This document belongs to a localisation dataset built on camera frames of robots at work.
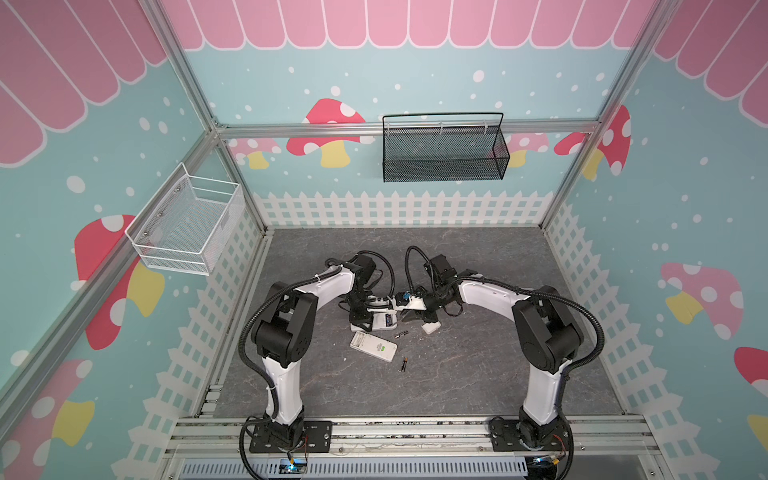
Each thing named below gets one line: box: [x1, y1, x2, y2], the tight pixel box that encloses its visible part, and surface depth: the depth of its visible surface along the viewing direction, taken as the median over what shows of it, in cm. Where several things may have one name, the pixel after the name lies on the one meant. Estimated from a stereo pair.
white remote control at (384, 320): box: [372, 312, 397, 330], surface depth 96 cm
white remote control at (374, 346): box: [350, 330, 398, 363], surface depth 90 cm
